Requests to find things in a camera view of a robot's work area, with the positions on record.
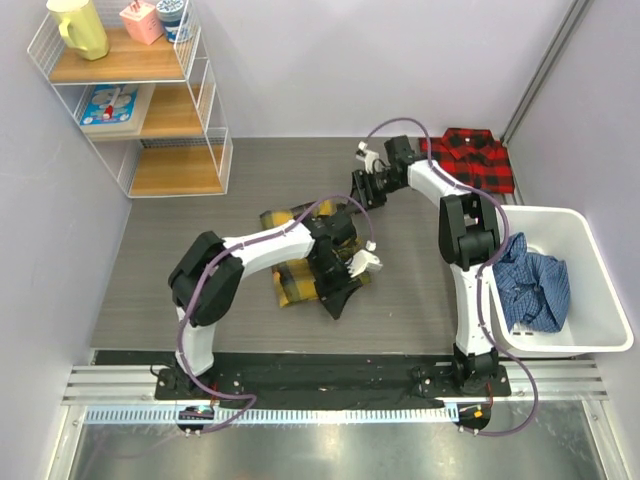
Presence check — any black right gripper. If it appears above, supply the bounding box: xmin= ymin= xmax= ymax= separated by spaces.
xmin=346 ymin=168 xmax=406 ymax=215

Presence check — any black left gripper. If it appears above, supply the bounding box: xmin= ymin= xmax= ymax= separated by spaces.
xmin=306 ymin=250 xmax=361 ymax=317

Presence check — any yellow plaid long sleeve shirt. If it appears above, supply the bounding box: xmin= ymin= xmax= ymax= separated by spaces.
xmin=259 ymin=200 xmax=373 ymax=308

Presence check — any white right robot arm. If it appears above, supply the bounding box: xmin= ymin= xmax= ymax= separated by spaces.
xmin=352 ymin=136 xmax=501 ymax=395

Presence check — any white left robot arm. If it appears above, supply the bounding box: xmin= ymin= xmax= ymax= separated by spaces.
xmin=168 ymin=212 xmax=361 ymax=399

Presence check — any red plaid folded shirt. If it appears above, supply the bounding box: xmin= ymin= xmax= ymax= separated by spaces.
xmin=431 ymin=128 xmax=515 ymax=194

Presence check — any blue checked shirt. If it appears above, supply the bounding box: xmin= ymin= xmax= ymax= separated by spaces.
xmin=493 ymin=232 xmax=571 ymax=334

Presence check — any blue white patterned cup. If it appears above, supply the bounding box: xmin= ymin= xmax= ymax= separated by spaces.
xmin=156 ymin=0 xmax=192 ymax=44

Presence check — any blue white book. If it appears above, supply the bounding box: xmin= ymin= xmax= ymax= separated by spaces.
xmin=78 ymin=83 xmax=155 ymax=138

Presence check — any white plastic bin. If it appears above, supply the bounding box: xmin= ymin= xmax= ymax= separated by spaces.
xmin=490 ymin=205 xmax=634 ymax=358

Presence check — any pink box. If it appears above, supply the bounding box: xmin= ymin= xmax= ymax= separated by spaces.
xmin=119 ymin=1 xmax=163 ymax=45

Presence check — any yellow pitcher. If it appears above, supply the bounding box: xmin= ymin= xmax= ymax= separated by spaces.
xmin=46 ymin=0 xmax=109 ymax=61

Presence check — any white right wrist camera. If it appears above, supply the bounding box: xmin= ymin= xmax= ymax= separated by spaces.
xmin=356 ymin=141 xmax=380 ymax=174

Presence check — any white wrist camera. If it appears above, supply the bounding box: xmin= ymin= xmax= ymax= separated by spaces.
xmin=356 ymin=141 xmax=380 ymax=174
xmin=347 ymin=241 xmax=383 ymax=278

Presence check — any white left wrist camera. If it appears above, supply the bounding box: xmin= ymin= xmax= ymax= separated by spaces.
xmin=347 ymin=241 xmax=383 ymax=278

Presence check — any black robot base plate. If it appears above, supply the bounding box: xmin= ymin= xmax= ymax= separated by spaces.
xmin=153 ymin=352 xmax=514 ymax=409

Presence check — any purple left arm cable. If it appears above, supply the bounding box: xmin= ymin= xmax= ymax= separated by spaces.
xmin=174 ymin=194 xmax=379 ymax=435

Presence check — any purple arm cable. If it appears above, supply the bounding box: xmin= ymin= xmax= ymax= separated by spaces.
xmin=174 ymin=194 xmax=379 ymax=435
xmin=367 ymin=117 xmax=540 ymax=440

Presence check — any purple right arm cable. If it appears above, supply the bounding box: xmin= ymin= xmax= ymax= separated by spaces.
xmin=367 ymin=117 xmax=540 ymax=440

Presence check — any white wire wooden shelf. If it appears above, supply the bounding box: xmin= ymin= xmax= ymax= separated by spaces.
xmin=28 ymin=1 xmax=233 ymax=198

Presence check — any aluminium rail frame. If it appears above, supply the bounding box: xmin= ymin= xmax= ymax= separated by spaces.
xmin=47 ymin=350 xmax=632 ymax=479

